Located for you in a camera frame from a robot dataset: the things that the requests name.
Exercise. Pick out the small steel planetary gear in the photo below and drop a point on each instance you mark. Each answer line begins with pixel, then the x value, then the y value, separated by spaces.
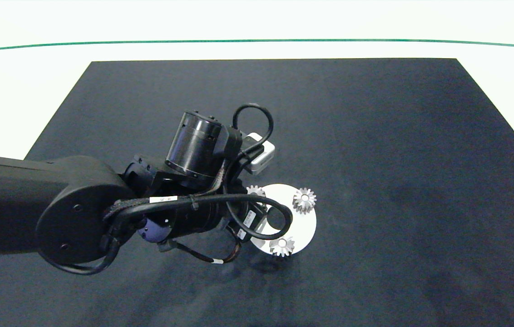
pixel 310 201
pixel 288 247
pixel 251 190

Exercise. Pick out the round white plate with pins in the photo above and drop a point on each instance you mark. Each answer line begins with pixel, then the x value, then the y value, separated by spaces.
pixel 304 227

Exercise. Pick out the dark table mat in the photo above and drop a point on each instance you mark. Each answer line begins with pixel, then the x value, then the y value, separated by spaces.
pixel 375 136

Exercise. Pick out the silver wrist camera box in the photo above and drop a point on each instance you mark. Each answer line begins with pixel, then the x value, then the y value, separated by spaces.
pixel 261 159

